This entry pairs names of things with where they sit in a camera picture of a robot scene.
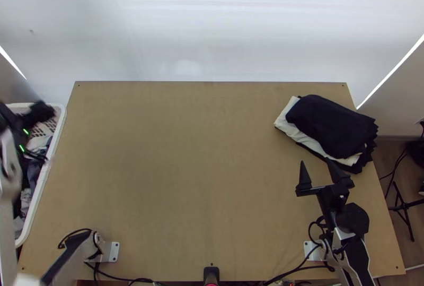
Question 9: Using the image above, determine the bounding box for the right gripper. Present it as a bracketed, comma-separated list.
[295, 158, 355, 224]

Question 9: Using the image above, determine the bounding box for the white laundry basket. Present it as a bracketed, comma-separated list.
[0, 101, 67, 249]

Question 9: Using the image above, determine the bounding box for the pile of folded clothes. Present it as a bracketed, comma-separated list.
[273, 93, 378, 175]

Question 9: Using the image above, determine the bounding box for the heap of clothes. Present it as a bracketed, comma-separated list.
[12, 133, 55, 230]

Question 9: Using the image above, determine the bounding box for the black tripod stand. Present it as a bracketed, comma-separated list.
[388, 180, 424, 242]

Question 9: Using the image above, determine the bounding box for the black cable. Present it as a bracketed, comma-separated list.
[378, 146, 411, 181]
[264, 257, 335, 286]
[84, 261, 157, 286]

